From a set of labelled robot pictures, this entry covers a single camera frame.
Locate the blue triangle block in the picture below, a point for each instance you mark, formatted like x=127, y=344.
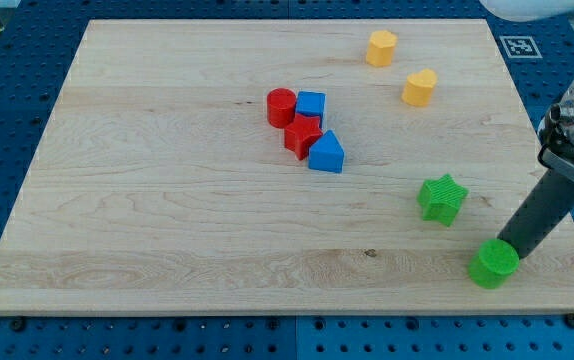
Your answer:
x=327, y=154

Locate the green star block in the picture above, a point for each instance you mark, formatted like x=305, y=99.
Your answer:
x=441, y=199

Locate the red star block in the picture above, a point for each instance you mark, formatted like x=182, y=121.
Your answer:
x=301, y=133

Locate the wooden board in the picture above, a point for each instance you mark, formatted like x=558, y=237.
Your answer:
x=159, y=188

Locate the yellow heart block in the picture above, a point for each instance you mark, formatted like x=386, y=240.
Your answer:
x=419, y=87

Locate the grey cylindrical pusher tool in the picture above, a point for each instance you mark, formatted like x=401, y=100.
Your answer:
x=548, y=203

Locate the white fiducial marker tag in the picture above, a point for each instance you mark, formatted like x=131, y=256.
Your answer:
x=520, y=47

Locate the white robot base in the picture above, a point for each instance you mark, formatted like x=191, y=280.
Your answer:
x=527, y=10

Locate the green cylinder block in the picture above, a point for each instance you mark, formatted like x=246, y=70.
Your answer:
x=495, y=261

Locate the blue cube block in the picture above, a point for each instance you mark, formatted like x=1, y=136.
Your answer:
x=311, y=104

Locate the red cylinder block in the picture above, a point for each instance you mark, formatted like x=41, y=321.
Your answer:
x=281, y=103

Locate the yellow hexagon block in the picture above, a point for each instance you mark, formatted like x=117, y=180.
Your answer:
x=381, y=47

